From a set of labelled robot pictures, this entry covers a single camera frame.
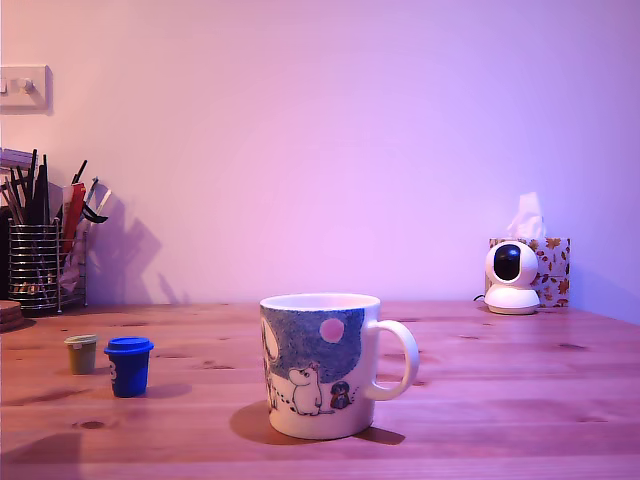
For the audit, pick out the blue coffee capsule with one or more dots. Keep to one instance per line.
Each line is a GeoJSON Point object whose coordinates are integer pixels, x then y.
{"type": "Point", "coordinates": [129, 372]}

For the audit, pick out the gold coffee capsule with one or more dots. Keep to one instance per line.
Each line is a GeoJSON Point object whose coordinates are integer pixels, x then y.
{"type": "Point", "coordinates": [81, 357]}

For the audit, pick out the white cartoon print mug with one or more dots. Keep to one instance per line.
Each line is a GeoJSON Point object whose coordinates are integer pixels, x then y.
{"type": "Point", "coordinates": [320, 360]}

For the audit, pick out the white tissue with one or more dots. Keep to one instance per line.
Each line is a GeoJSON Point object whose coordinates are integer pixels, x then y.
{"type": "Point", "coordinates": [527, 220]}

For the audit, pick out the metal tongs with black head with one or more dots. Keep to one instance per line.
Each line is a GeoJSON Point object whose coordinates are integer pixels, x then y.
{"type": "Point", "coordinates": [97, 218]}

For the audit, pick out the leaf print tissue box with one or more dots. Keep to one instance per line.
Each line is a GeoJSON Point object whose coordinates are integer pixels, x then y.
{"type": "Point", "coordinates": [555, 270]}

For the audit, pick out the red white paper sleeve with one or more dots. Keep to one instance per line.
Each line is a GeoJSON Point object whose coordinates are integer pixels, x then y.
{"type": "Point", "coordinates": [74, 210]}

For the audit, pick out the crumpled clear plastic bag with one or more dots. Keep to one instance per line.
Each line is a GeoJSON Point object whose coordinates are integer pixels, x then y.
{"type": "Point", "coordinates": [72, 270]}

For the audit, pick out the short black stick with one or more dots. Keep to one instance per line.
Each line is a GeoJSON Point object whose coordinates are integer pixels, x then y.
{"type": "Point", "coordinates": [80, 171]}

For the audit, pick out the wide black spatula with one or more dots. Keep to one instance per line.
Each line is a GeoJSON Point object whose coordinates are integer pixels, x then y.
{"type": "Point", "coordinates": [44, 200]}

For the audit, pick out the thin long black stick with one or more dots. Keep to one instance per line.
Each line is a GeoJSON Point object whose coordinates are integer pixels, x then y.
{"type": "Point", "coordinates": [33, 185]}

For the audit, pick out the black box behind rack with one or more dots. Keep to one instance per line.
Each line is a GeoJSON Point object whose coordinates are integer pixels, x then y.
{"type": "Point", "coordinates": [4, 250]}

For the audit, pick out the white ledge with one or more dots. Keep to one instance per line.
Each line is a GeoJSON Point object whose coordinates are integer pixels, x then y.
{"type": "Point", "coordinates": [12, 157]}

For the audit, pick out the cork coaster stack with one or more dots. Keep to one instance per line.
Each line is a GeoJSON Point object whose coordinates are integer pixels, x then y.
{"type": "Point", "coordinates": [7, 315]}

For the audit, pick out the small white round camera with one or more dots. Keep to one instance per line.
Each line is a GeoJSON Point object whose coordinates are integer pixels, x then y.
{"type": "Point", "coordinates": [525, 300]}

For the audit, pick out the white wall switch plate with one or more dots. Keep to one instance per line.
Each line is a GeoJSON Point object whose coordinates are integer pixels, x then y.
{"type": "Point", "coordinates": [40, 95]}

